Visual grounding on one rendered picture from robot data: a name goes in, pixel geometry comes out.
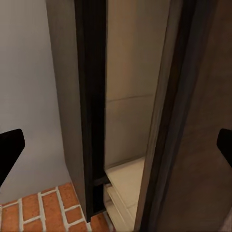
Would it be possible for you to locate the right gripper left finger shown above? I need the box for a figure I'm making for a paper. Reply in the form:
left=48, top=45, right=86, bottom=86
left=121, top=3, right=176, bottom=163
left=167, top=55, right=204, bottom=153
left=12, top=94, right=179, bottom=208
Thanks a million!
left=0, top=129, right=25, bottom=186

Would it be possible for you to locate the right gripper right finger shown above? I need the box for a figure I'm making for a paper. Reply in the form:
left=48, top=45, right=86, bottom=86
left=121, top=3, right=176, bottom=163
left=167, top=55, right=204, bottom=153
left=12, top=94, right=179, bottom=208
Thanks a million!
left=216, top=128, right=232, bottom=167

